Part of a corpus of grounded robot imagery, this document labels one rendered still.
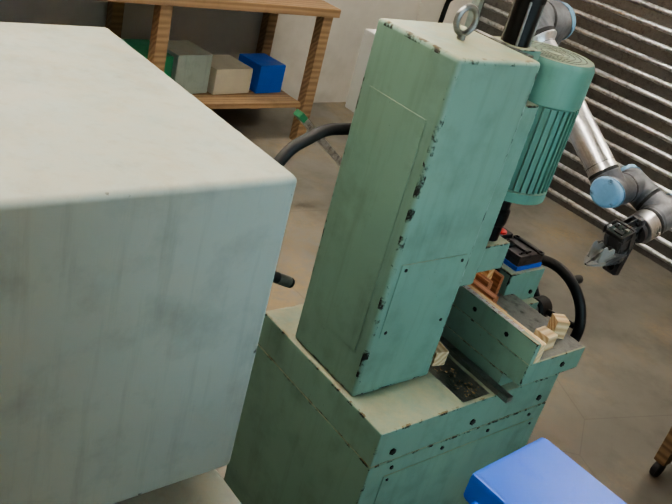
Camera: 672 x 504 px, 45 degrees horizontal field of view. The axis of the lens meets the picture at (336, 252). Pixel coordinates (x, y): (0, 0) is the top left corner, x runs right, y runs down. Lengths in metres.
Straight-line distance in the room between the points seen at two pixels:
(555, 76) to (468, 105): 0.29
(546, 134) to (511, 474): 0.84
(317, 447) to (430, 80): 0.83
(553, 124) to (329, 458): 0.84
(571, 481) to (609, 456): 2.18
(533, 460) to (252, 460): 1.06
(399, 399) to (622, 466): 1.68
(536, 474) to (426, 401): 0.69
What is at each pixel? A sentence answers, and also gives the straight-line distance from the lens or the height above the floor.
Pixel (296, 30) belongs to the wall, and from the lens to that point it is 5.63.
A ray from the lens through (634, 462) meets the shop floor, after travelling 3.33.
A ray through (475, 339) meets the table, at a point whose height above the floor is 0.86.
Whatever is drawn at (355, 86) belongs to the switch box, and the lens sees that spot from 1.61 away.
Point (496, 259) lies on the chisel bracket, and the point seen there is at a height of 1.03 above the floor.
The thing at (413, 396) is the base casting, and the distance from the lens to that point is 1.74.
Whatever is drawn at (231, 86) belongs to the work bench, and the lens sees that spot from 4.91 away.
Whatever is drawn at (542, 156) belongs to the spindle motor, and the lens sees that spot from 1.73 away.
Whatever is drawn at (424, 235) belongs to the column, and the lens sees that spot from 1.52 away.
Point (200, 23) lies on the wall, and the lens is 5.22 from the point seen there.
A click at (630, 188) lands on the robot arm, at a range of 2.43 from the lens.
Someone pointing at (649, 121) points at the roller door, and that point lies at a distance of 5.09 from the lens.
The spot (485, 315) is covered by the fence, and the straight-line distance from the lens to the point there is 1.85.
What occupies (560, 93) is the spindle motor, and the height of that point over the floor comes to 1.45.
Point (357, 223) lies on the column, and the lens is 1.57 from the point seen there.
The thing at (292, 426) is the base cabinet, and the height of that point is 0.61.
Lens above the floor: 1.81
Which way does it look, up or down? 27 degrees down
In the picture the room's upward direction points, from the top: 15 degrees clockwise
